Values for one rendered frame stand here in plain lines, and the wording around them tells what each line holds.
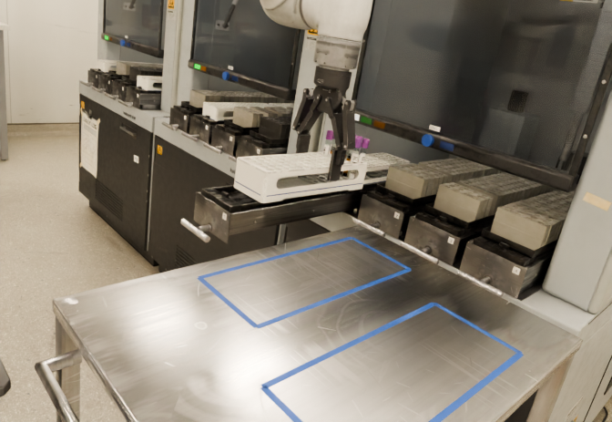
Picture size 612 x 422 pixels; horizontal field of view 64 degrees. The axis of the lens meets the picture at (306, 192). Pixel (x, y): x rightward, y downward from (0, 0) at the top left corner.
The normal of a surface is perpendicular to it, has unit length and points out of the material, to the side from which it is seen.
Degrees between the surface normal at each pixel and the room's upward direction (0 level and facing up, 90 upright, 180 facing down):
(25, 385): 0
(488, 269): 90
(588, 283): 90
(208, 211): 90
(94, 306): 0
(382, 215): 90
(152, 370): 0
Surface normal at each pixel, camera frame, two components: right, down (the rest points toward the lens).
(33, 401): 0.15, -0.94
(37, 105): 0.67, 0.34
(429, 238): -0.73, 0.11
